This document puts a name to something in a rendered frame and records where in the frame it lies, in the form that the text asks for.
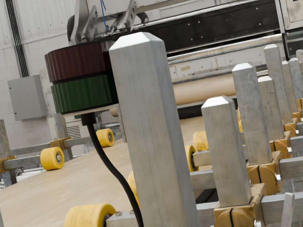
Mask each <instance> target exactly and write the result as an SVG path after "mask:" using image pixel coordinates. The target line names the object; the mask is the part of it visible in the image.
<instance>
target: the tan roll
mask: <svg viewBox="0 0 303 227"><path fill-rule="evenodd" d="M173 89H174V95H175V100H176V105H177V106H179V105H184V104H191V103H196V102H201V101H206V100H208V99H209V98H212V97H218V96H223V95H225V96H227V97H228V96H234V95H236V92H235V87H234V81H233V76H232V74H227V75H222V76H217V77H211V78H206V79H202V80H197V81H192V82H186V83H181V84H176V85H173ZM106 111H110V113H111V115H112V116H113V117H118V113H117V108H112V109H106V110H101V111H97V112H98V113H101V112H106Z"/></svg>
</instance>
